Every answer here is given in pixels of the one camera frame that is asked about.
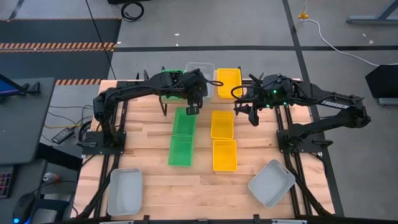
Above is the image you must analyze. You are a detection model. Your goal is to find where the yellow plug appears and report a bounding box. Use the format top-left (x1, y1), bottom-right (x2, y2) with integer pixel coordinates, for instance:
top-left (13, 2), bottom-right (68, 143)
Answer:
top-left (297, 3), bottom-right (310, 20)

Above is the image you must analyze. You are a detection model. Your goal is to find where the wooden shelf with black legs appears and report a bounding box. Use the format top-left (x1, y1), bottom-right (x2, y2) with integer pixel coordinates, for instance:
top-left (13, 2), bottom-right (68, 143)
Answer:
top-left (158, 65), bottom-right (245, 116)

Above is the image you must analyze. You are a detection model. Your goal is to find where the black desk stand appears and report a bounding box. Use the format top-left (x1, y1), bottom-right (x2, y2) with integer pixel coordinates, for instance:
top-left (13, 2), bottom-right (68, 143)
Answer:
top-left (21, 81), bottom-right (42, 95)

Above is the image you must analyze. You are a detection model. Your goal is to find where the black keyboard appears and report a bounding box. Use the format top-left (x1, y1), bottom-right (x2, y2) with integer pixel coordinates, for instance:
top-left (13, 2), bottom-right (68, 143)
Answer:
top-left (0, 166), bottom-right (16, 200)

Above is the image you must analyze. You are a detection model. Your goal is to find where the black power adapter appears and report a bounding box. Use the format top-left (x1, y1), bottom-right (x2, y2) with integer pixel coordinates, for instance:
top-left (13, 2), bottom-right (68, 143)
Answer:
top-left (50, 126), bottom-right (76, 145)

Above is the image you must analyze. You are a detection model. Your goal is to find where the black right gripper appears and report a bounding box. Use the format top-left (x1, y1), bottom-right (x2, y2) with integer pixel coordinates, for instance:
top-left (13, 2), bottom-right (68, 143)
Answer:
top-left (241, 73), bottom-right (268, 127)

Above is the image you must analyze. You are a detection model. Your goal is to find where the black box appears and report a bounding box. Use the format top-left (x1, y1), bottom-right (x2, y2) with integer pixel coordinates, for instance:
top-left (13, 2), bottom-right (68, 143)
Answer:
top-left (364, 63), bottom-right (398, 100)

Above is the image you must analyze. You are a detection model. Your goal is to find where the coiled black cable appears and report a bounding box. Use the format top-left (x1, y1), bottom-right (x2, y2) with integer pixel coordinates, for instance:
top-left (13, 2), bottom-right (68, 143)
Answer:
top-left (120, 1), bottom-right (145, 23)

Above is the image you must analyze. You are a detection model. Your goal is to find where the thin black floor cable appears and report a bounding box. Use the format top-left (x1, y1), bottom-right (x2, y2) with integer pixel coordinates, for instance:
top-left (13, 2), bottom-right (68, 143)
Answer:
top-left (85, 0), bottom-right (116, 81)

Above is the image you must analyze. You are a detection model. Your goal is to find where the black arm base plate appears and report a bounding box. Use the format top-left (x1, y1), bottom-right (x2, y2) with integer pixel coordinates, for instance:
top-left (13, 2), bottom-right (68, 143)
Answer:
top-left (81, 130), bottom-right (127, 156)
top-left (276, 129), bottom-right (324, 154)

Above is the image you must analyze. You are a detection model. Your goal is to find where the black metal table frame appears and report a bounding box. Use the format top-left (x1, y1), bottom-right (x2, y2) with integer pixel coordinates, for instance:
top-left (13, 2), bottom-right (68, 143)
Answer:
top-left (70, 79), bottom-right (345, 224)

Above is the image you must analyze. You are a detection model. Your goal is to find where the silver drink can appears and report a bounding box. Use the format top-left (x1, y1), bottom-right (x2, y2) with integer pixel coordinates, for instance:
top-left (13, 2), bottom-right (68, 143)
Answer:
top-left (42, 172), bottom-right (61, 184)

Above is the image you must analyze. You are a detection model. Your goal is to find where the black computer mouse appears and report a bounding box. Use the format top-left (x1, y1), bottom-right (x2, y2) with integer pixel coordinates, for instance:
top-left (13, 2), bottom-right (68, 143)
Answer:
top-left (11, 192), bottom-right (37, 224)

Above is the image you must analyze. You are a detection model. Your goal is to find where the dark grey desk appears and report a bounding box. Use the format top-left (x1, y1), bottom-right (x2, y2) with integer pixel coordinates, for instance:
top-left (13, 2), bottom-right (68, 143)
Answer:
top-left (0, 77), bottom-right (57, 166)

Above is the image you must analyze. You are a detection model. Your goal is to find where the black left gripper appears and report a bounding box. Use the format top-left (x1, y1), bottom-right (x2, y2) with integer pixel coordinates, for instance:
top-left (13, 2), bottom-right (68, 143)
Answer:
top-left (185, 70), bottom-right (209, 116)

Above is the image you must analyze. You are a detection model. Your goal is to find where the green slotted plastic basket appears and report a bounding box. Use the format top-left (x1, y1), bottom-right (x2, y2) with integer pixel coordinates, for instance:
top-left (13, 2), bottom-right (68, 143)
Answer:
top-left (168, 134), bottom-right (194, 168)
top-left (160, 68), bottom-right (187, 102)
top-left (172, 107), bottom-right (198, 138)

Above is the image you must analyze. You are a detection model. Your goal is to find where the blue screen tablet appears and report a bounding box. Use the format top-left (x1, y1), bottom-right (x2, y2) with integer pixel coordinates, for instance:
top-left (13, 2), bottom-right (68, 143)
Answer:
top-left (0, 73), bottom-right (28, 98)

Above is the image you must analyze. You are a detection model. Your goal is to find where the white floor cable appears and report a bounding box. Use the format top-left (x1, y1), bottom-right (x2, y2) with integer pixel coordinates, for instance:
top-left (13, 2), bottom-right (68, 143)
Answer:
top-left (300, 18), bottom-right (381, 67)

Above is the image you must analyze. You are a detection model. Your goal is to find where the yellow slotted plastic basket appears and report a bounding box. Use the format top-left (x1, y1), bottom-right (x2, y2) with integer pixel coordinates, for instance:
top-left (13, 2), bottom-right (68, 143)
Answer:
top-left (216, 68), bottom-right (243, 100)
top-left (210, 110), bottom-right (235, 141)
top-left (212, 139), bottom-right (239, 172)

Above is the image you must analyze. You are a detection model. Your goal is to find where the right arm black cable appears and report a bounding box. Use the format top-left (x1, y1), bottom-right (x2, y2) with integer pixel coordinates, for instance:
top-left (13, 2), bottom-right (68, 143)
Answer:
top-left (230, 85), bottom-right (249, 101)

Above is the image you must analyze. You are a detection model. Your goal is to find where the black hazard striped floor mat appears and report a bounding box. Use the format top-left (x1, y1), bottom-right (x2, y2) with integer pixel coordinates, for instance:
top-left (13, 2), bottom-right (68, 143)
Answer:
top-left (0, 17), bottom-right (123, 86)

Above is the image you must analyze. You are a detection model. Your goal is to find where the grey metal table foot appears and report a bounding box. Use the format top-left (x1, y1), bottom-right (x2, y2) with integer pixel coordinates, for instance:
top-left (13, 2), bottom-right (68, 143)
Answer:
top-left (346, 0), bottom-right (398, 25)

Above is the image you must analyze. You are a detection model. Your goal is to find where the dark blue chair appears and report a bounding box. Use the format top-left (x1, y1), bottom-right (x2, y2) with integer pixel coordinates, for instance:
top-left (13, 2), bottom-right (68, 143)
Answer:
top-left (29, 198), bottom-right (72, 224)

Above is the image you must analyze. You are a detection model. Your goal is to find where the grey plastic bin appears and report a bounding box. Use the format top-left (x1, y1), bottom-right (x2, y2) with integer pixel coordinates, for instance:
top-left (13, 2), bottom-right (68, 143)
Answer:
top-left (247, 159), bottom-right (297, 209)
top-left (106, 167), bottom-right (144, 217)
top-left (185, 62), bottom-right (216, 99)

